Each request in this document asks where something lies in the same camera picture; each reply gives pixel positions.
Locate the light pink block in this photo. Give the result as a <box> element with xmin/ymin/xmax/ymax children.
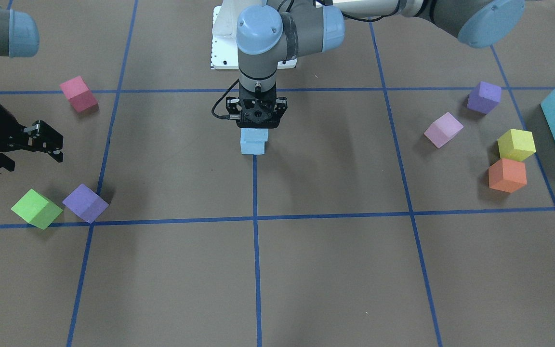
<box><xmin>423</xmin><ymin>112</ymin><xmax>464</xmax><ymax>148</ymax></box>

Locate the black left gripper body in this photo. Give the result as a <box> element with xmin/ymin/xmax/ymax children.
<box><xmin>225</xmin><ymin>87</ymin><xmax>288</xmax><ymax>129</ymax></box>

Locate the pink block near pedestal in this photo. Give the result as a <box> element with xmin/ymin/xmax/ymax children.
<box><xmin>59</xmin><ymin>76</ymin><xmax>98</xmax><ymax>113</ymax></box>

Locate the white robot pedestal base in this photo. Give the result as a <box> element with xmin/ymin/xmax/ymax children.
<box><xmin>210</xmin><ymin>5</ymin><xmax>298</xmax><ymax>70</ymax></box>

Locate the purple block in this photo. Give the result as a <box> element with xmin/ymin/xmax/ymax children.
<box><xmin>63</xmin><ymin>184</ymin><xmax>109</xmax><ymax>224</ymax></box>
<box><xmin>466</xmin><ymin>81</ymin><xmax>502</xmax><ymax>114</ymax></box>

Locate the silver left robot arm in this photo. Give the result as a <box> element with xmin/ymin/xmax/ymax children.
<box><xmin>211</xmin><ymin>0</ymin><xmax>526</xmax><ymax>128</ymax></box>

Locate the light blue block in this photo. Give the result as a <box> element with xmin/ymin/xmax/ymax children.
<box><xmin>240</xmin><ymin>128</ymin><xmax>269</xmax><ymax>143</ymax></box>
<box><xmin>240</xmin><ymin>141</ymin><xmax>266</xmax><ymax>155</ymax></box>

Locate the yellow block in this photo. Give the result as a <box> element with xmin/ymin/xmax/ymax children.
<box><xmin>496</xmin><ymin>128</ymin><xmax>537</xmax><ymax>162</ymax></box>

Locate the green block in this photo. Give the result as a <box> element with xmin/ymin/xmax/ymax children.
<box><xmin>11</xmin><ymin>189</ymin><xmax>63</xmax><ymax>230</ymax></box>

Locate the orange block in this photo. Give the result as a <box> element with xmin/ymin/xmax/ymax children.
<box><xmin>488</xmin><ymin>158</ymin><xmax>527</xmax><ymax>193</ymax></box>

